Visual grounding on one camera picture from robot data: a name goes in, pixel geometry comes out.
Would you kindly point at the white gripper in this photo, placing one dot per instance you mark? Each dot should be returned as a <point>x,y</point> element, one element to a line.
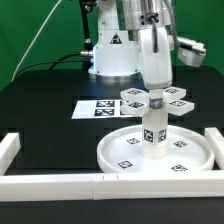
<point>155,63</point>

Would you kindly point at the white front fence bar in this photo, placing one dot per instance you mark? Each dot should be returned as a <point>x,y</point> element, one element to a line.
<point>103,186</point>

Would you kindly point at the white left fence bar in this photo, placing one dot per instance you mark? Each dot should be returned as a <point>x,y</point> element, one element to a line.
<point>9,147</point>

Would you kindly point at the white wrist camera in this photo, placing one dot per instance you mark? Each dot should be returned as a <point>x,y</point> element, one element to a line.
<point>190,52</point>

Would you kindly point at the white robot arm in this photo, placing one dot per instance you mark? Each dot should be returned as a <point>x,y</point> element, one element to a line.
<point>133,42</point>

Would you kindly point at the white right fence bar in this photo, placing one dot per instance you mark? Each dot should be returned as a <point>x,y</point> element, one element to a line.
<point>216,143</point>

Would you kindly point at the white fence bar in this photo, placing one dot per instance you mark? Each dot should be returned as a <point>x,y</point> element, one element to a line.
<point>216,143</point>
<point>9,147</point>
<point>103,186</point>

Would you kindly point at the white cross-shaped table base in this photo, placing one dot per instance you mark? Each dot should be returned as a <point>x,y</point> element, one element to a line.
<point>138,102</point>

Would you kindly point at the white round table top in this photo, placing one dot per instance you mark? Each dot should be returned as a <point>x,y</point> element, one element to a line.
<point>121,151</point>

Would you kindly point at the white marker tag board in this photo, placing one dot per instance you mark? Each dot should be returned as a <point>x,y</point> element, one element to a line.
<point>97,109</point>

